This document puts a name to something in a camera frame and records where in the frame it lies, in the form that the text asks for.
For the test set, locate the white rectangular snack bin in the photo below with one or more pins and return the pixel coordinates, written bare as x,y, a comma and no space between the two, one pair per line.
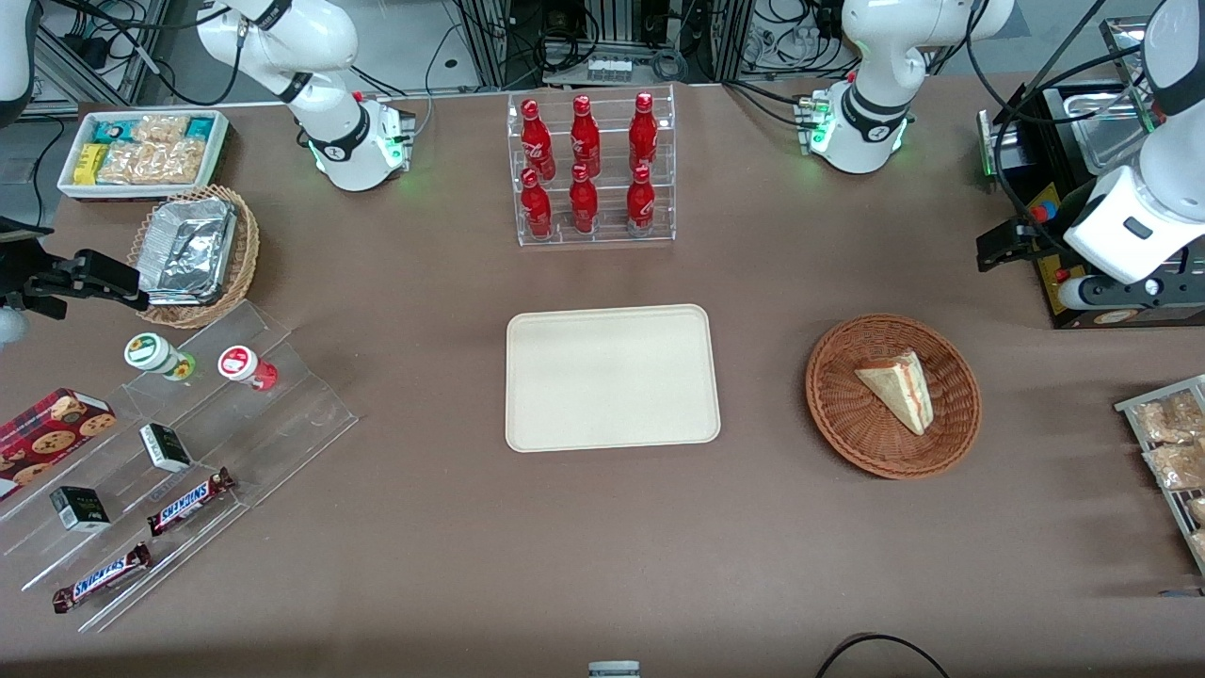
141,192

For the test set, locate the small grey device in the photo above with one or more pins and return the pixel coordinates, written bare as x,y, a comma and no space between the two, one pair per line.
614,670

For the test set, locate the clear nut snack bag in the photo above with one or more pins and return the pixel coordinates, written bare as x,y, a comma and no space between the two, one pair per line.
1172,419
1181,466

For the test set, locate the cream plastic tray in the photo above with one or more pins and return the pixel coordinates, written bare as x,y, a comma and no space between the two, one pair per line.
565,405

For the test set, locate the red lid cup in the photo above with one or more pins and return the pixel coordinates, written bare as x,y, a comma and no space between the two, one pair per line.
240,363

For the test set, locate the light wicker basket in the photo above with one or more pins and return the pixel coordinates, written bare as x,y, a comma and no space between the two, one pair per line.
247,254

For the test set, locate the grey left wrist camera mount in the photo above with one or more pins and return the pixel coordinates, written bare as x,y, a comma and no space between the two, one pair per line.
1111,294

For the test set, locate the yellow snack pack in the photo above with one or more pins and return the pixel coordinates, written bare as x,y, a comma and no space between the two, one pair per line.
89,165

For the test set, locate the clear acrylic bottle rack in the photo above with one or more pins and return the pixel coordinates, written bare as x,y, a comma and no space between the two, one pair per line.
612,237

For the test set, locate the aluminium foil tray stack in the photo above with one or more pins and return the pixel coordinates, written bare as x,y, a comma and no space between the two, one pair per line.
188,250

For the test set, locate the brown round wicker basket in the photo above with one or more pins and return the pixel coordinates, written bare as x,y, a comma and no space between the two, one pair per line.
847,424

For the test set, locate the aluminium frame rack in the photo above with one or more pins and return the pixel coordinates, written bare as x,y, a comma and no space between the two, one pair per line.
499,38

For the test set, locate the black hot display case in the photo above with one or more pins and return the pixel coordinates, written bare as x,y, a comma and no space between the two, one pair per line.
1111,122

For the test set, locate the clear cracker bag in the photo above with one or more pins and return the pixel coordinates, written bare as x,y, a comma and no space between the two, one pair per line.
160,128
151,163

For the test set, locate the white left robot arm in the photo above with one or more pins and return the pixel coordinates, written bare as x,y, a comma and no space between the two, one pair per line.
871,122

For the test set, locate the red cookie box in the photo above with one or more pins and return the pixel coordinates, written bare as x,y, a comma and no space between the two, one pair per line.
52,433

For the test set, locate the triangular sandwich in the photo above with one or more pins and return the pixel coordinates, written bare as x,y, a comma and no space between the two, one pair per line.
899,388

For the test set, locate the small black box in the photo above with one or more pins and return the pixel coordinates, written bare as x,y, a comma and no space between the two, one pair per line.
166,447
80,508

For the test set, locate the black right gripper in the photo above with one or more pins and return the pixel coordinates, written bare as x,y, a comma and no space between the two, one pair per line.
21,275

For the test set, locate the red cola bottle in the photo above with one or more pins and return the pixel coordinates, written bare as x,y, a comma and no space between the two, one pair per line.
537,141
537,212
585,139
643,137
584,207
640,207

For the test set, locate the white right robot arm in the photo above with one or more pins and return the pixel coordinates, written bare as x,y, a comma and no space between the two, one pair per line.
334,141

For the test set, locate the grey power strip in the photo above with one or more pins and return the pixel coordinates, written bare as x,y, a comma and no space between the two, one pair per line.
610,68

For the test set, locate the teal snack pack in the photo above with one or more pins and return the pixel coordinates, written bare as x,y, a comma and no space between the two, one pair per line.
113,130
200,127

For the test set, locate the clear acrylic step display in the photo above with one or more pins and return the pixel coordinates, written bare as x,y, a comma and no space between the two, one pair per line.
282,424

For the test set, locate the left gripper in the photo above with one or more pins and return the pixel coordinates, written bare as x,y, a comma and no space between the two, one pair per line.
1034,235

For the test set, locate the green lid cup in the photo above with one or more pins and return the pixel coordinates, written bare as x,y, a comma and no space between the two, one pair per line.
149,351

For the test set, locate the snickers bar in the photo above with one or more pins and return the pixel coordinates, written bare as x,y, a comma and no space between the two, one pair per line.
102,577
188,502

